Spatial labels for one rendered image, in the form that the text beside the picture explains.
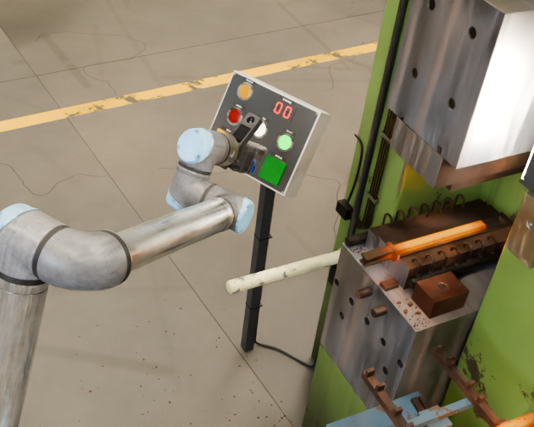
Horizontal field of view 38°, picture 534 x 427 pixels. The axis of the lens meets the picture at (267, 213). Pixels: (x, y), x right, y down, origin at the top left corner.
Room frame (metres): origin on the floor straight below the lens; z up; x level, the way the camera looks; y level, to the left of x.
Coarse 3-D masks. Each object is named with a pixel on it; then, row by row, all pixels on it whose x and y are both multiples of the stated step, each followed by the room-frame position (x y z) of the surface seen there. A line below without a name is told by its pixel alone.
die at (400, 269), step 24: (432, 216) 1.85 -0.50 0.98; (456, 216) 1.85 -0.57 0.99; (480, 216) 1.87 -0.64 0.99; (504, 216) 1.87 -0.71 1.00; (384, 240) 1.69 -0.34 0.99; (408, 240) 1.70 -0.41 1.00; (456, 240) 1.73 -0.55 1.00; (504, 240) 1.76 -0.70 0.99; (384, 264) 1.66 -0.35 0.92; (408, 264) 1.60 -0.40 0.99
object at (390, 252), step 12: (456, 228) 1.77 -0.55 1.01; (468, 228) 1.78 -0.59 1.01; (480, 228) 1.79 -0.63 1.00; (420, 240) 1.69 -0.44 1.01; (432, 240) 1.70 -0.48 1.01; (444, 240) 1.72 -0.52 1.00; (372, 252) 1.61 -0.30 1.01; (384, 252) 1.61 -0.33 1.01; (396, 252) 1.62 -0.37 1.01; (372, 264) 1.59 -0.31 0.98
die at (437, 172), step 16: (400, 128) 1.73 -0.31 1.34; (400, 144) 1.72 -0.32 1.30; (416, 144) 1.67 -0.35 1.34; (416, 160) 1.65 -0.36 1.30; (432, 160) 1.61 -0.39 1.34; (496, 160) 1.68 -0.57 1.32; (512, 160) 1.71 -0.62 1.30; (528, 160) 1.75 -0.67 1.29; (432, 176) 1.59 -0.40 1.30; (448, 176) 1.60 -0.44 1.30; (464, 176) 1.63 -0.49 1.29; (480, 176) 1.66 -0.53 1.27
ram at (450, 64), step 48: (432, 0) 1.73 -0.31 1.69; (480, 0) 1.61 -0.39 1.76; (528, 0) 1.63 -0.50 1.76; (432, 48) 1.69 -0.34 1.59; (480, 48) 1.57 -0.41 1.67; (528, 48) 1.59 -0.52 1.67; (432, 96) 1.66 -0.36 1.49; (480, 96) 1.54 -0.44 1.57; (528, 96) 1.62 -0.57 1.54; (432, 144) 1.62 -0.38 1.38; (480, 144) 1.57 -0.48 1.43; (528, 144) 1.66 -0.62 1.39
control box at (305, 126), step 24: (240, 72) 2.18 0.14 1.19; (264, 96) 2.09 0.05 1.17; (288, 96) 2.06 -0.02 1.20; (216, 120) 2.10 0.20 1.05; (240, 120) 2.07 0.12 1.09; (264, 120) 2.04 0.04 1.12; (288, 120) 2.01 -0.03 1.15; (312, 120) 1.99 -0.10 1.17; (264, 144) 1.99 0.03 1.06; (312, 144) 1.97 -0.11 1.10; (288, 168) 1.92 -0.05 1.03; (288, 192) 1.90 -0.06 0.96
